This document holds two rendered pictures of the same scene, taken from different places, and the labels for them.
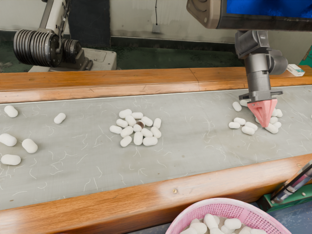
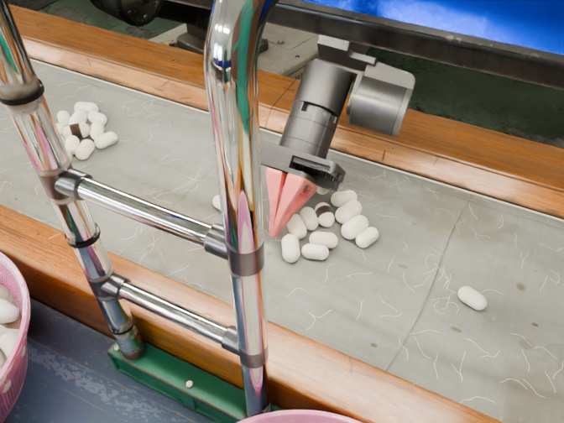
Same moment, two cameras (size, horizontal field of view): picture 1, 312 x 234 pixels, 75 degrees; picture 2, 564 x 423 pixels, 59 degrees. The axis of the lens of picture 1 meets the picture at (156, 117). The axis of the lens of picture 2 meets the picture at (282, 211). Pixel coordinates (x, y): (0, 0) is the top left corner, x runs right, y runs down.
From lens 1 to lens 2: 0.63 m
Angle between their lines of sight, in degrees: 34
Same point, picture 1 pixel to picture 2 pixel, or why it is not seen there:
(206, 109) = not seen: hidden behind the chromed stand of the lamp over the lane
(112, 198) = not seen: outside the picture
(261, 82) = (290, 128)
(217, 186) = (31, 247)
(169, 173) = (27, 206)
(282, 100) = (448, 226)
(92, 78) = (107, 45)
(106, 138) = not seen: hidden behind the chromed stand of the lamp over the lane
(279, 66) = (370, 107)
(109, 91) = (111, 72)
